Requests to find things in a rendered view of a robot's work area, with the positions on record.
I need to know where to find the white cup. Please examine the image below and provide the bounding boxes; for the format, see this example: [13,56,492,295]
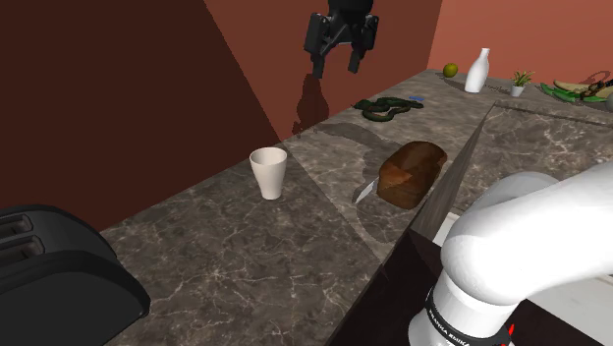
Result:
[249,145,289,201]

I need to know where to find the white bottle vase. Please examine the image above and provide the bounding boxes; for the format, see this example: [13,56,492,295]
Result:
[464,47,491,94]

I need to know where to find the green long peppers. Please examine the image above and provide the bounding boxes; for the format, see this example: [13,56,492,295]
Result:
[539,82,608,104]

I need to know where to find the black toaster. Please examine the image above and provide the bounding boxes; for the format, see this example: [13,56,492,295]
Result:
[0,203,152,346]

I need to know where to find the small potted plant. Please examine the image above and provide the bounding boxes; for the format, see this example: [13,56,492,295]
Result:
[509,70,536,98]

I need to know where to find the tan squash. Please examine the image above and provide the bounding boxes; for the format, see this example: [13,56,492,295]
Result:
[553,79,595,95]

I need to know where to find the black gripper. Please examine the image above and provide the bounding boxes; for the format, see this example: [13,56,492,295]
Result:
[303,0,380,81]

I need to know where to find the dark green curved vegetables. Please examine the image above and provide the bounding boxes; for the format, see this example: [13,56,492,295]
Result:
[353,96,425,123]

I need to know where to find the brown bread loaf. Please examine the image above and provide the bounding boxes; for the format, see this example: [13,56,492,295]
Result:
[375,141,449,210]

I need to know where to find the silver knife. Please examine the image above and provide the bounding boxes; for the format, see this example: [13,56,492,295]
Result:
[354,177,380,204]

